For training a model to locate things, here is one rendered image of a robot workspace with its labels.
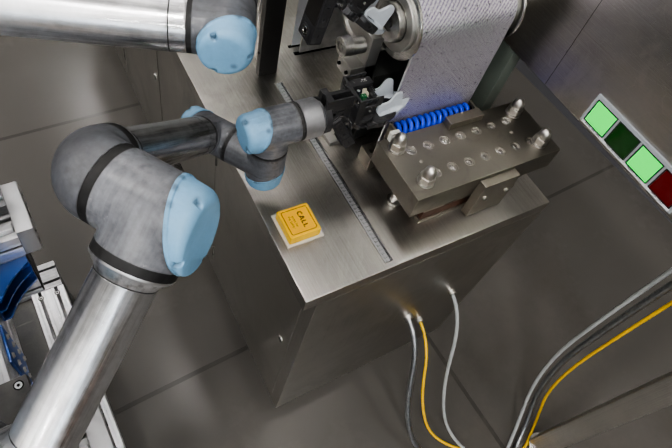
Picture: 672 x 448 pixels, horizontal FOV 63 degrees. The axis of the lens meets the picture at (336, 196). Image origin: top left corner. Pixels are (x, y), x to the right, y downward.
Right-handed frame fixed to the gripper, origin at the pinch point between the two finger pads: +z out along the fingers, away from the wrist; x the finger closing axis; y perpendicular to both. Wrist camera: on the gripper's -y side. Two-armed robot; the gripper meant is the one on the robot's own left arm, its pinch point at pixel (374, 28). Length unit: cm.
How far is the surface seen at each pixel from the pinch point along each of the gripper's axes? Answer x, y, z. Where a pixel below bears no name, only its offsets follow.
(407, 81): -7.3, -2.6, 9.9
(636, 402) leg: -81, -17, 82
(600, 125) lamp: -32.0, 18.5, 31.3
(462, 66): -7.4, 6.6, 20.3
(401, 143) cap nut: -15.1, -11.6, 12.9
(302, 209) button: -14.7, -34.9, 6.1
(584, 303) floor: -48, -24, 165
